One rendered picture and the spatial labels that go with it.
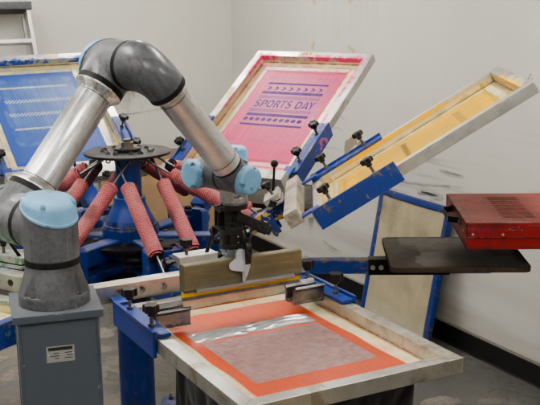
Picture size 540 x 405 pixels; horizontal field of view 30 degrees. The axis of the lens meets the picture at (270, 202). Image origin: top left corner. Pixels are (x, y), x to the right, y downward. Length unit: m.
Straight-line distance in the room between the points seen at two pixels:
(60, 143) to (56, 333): 0.43
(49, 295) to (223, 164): 0.55
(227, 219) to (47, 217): 0.68
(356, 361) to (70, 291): 0.75
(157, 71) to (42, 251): 0.48
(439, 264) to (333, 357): 0.93
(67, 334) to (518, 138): 3.02
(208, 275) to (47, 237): 0.67
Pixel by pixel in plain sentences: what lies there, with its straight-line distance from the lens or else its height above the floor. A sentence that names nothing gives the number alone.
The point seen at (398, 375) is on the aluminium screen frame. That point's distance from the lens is 2.35.
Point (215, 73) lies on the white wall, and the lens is 7.20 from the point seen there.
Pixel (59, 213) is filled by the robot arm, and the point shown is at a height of 1.40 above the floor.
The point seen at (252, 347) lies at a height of 0.96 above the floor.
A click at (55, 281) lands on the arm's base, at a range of 2.15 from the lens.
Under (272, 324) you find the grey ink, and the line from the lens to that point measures 2.73.
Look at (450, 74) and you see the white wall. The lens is 5.14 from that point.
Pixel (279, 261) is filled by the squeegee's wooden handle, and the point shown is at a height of 1.12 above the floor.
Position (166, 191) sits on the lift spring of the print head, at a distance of 3.30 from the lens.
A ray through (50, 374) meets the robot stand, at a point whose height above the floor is 1.07.
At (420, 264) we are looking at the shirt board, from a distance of 3.35.
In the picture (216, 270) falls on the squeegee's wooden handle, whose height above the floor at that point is 1.12.
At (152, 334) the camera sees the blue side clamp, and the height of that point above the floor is 1.00.
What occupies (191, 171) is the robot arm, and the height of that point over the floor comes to 1.40.
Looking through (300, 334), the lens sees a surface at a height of 0.96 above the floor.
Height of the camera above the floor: 1.86
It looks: 12 degrees down
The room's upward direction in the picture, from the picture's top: 1 degrees counter-clockwise
